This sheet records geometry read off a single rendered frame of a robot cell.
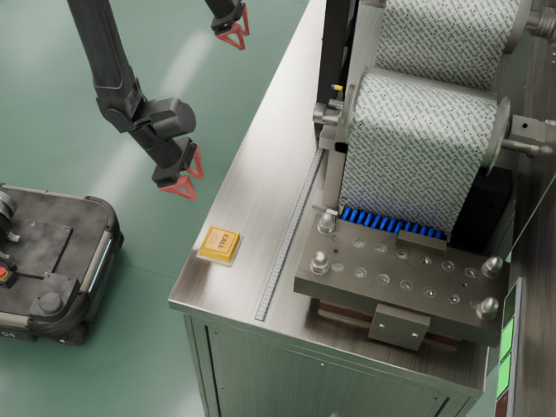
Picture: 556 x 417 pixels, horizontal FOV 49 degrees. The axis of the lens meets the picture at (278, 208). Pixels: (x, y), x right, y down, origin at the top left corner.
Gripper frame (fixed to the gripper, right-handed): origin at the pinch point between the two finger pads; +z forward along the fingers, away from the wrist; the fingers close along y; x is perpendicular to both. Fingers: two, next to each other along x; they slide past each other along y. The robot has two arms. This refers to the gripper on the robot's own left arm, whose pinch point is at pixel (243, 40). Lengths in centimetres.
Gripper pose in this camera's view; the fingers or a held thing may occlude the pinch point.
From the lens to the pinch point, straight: 163.6
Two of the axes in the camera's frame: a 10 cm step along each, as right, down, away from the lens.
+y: 1.7, -7.8, 6.0
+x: -8.7, 1.7, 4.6
